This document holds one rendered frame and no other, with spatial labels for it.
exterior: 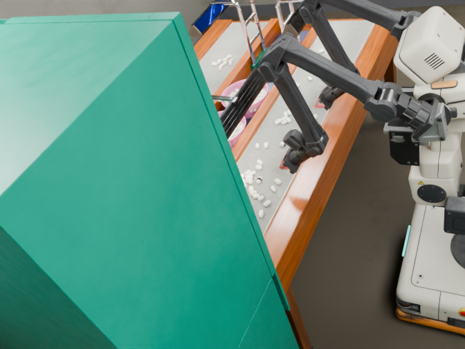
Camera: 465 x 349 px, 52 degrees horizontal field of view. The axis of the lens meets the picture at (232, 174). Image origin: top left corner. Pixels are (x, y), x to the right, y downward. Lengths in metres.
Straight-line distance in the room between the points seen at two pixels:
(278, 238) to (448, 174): 0.65
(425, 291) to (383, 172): 1.05
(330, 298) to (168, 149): 1.68
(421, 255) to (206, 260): 1.30
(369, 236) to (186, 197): 1.76
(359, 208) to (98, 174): 2.16
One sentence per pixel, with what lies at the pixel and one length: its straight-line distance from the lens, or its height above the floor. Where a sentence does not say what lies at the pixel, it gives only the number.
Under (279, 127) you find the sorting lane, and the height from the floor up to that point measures 0.74.
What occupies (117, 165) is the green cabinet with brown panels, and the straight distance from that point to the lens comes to 0.91.
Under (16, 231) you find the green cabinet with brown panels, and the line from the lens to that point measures 0.80.
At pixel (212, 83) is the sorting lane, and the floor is 0.74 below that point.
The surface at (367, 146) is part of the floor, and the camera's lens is 3.23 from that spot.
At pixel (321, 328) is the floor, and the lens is 2.46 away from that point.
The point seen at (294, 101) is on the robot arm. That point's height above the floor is 1.23.
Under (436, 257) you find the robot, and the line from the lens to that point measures 2.31.
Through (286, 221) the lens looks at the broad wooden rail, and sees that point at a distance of 1.87.
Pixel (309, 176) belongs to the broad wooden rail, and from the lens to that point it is 2.01.
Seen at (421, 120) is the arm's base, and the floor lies 1.20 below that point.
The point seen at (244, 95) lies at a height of 1.09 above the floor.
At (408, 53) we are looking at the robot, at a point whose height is 1.33.
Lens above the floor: 2.18
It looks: 42 degrees down
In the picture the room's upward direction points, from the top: 21 degrees counter-clockwise
